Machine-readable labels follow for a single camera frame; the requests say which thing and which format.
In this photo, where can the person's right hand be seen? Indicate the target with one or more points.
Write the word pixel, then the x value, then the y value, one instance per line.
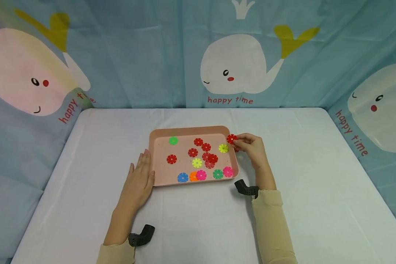
pixel 254 150

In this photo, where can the person's left hand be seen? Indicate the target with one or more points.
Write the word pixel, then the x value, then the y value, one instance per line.
pixel 137 187

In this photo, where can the person's right thumb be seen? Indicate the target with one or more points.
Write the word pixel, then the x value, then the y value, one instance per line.
pixel 239 147

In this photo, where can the person's left little finger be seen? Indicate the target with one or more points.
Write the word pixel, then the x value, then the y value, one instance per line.
pixel 131 171

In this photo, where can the person's left fingers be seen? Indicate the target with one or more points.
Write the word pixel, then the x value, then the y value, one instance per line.
pixel 144 161

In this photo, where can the person's left thumb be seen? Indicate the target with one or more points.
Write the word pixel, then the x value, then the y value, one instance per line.
pixel 153 179

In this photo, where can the person's right index finger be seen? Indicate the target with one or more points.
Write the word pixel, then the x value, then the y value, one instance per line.
pixel 244 136

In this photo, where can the red snowflake disc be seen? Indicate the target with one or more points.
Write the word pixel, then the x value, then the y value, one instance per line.
pixel 231 138

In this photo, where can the person's left forearm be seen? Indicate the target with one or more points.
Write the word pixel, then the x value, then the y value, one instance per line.
pixel 114 234

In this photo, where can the person's right forearm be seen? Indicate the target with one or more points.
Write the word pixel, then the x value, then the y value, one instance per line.
pixel 270 220

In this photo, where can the pink rectangular plastic tray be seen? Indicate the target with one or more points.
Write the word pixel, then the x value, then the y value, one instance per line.
pixel 161 161

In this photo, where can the group of colourful snowflake discs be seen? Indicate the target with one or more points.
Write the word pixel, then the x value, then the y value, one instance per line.
pixel 206 147

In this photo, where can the black wrist band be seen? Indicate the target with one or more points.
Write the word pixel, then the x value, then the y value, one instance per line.
pixel 140 236
pixel 247 190

